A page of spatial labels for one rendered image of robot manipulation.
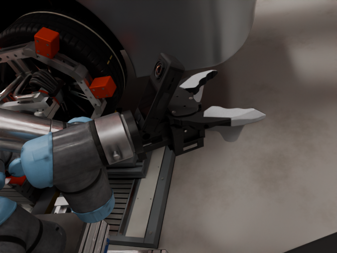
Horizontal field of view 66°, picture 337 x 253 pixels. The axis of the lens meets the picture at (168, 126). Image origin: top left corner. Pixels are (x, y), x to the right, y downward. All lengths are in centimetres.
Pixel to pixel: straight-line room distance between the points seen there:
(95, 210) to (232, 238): 117
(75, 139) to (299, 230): 137
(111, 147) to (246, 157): 149
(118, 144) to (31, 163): 12
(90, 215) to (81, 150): 15
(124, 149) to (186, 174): 144
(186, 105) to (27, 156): 24
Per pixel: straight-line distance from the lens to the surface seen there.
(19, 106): 123
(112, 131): 38
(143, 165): 175
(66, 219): 90
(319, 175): 177
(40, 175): 40
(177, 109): 40
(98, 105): 131
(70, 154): 39
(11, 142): 53
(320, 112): 210
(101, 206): 48
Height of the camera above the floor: 147
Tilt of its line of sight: 43 degrees down
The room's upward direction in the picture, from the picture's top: 23 degrees counter-clockwise
